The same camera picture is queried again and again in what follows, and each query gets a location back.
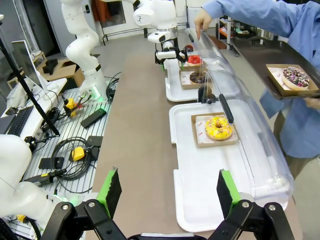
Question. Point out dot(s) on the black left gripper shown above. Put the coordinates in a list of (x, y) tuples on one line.
[(172, 48)]

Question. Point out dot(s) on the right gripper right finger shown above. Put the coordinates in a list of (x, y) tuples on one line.
[(225, 195)]

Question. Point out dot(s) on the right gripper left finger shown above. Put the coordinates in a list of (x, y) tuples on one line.
[(112, 197)]

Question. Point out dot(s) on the black serving tray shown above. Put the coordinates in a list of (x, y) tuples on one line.
[(252, 57)]

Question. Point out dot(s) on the brown cardboard donut box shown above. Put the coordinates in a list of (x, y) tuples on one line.
[(277, 87), (195, 145), (184, 86), (180, 65)]

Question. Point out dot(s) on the purple sprinkled donut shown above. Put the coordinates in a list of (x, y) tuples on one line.
[(296, 77)]

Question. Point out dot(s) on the person's right forearm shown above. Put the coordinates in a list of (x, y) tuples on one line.
[(250, 12)]

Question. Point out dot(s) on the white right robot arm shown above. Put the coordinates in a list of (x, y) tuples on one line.
[(15, 180)]

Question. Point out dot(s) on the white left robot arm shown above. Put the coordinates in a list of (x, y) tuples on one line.
[(82, 45)]

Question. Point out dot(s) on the red glazed donut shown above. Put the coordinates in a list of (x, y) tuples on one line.
[(195, 60)]

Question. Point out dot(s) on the chocolate sprinkled donut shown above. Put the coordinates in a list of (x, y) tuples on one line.
[(196, 77)]

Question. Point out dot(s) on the yellow sprinkled donut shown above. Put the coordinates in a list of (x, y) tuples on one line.
[(215, 132)]

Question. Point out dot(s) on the person in blue shirt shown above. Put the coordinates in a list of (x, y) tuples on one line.
[(305, 125)]

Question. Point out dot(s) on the person's right hand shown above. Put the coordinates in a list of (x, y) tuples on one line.
[(205, 21)]

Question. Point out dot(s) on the person's left hand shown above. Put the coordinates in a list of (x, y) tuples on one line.
[(313, 103)]

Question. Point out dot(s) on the white display tray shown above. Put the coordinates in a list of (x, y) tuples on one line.
[(200, 190), (172, 87)]

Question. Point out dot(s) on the yellow emergency stop button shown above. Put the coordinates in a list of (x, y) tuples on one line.
[(70, 105), (77, 153)]

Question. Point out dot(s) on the small black box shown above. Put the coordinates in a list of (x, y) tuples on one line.
[(95, 141)]

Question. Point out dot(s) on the flat black plate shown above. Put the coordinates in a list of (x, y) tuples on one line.
[(50, 163)]

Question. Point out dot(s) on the long flat black box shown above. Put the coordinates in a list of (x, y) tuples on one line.
[(93, 118)]

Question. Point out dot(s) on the white computer desk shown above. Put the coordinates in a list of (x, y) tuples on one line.
[(37, 117)]

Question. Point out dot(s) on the cardboard box with black foam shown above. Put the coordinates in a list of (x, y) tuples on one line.
[(67, 72)]

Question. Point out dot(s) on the black computer keyboard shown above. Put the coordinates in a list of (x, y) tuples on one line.
[(18, 121)]

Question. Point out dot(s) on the black tripod pole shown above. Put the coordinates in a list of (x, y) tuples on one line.
[(27, 90)]

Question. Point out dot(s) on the computer monitor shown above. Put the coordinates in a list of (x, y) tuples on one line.
[(23, 62)]

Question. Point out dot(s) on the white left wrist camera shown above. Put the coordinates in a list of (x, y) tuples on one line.
[(166, 55)]

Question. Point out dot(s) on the aluminium base plate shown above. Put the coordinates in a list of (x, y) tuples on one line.
[(72, 130)]

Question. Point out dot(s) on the black metal rack frame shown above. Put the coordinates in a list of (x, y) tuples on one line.
[(103, 30)]

